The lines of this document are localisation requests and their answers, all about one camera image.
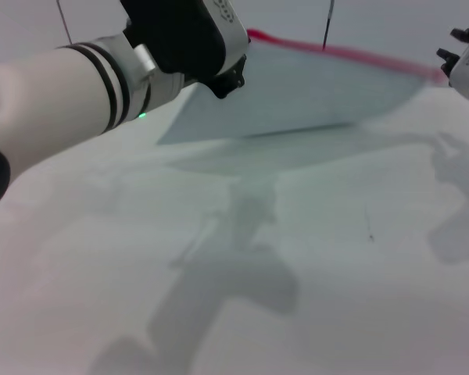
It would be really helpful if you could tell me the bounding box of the thin dark wall wire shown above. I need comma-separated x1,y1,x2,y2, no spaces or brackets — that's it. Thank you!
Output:
55,0,75,45

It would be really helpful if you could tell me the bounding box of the clear red-zip document bag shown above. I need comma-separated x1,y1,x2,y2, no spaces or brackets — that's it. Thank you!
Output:
156,27,447,146

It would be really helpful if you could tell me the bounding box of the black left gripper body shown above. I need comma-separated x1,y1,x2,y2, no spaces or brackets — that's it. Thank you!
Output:
184,53,248,100

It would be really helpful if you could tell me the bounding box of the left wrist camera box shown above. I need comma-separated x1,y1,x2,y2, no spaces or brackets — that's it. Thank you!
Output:
119,0,252,76

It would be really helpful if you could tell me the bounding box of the black wall pole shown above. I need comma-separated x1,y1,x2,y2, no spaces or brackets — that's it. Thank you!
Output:
320,0,335,52

